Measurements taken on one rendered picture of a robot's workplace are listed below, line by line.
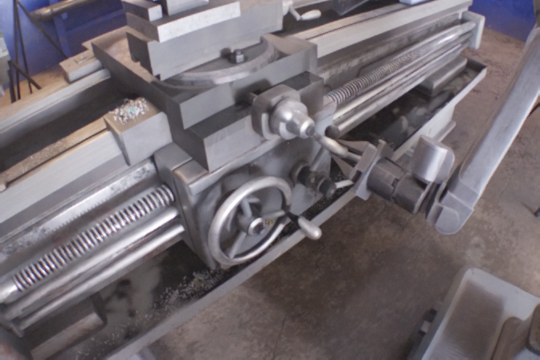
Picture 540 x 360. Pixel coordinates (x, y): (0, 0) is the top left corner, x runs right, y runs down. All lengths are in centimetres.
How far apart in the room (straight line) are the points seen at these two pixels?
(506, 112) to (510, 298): 82
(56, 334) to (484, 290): 125
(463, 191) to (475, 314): 67
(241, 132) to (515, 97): 49
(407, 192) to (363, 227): 105
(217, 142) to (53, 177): 34
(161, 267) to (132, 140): 45
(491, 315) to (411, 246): 57
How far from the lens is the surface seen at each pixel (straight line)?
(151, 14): 66
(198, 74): 69
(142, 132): 74
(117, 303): 105
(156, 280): 105
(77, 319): 99
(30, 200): 76
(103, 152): 77
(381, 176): 64
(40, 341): 102
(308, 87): 78
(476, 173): 62
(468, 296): 125
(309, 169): 85
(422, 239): 167
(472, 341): 118
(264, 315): 140
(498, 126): 61
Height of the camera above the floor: 125
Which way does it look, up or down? 39 degrees down
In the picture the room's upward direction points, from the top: 3 degrees counter-clockwise
